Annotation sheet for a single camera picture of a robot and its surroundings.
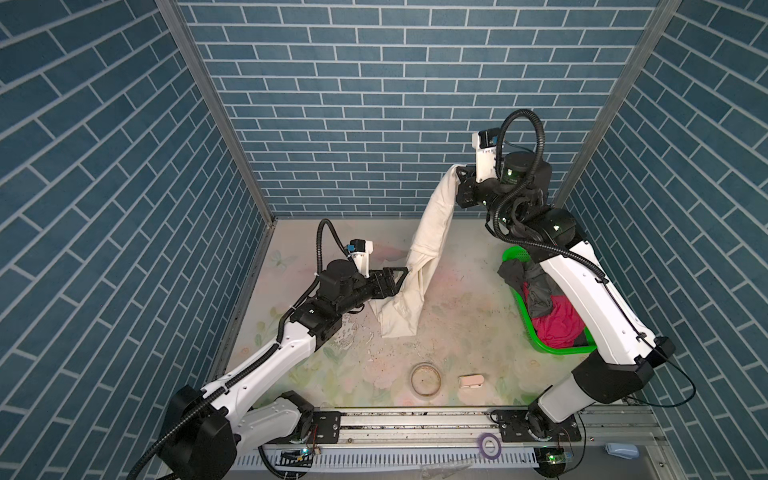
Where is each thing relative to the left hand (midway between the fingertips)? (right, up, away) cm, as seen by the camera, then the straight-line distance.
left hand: (399, 272), depth 74 cm
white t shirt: (0, -15, +17) cm, 23 cm away
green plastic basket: (+37, -11, +14) cm, 41 cm away
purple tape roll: (+20, -41, -3) cm, 46 cm away
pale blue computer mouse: (+53, -41, -4) cm, 68 cm away
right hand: (+12, +24, -11) cm, 29 cm away
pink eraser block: (+19, -30, +6) cm, 36 cm away
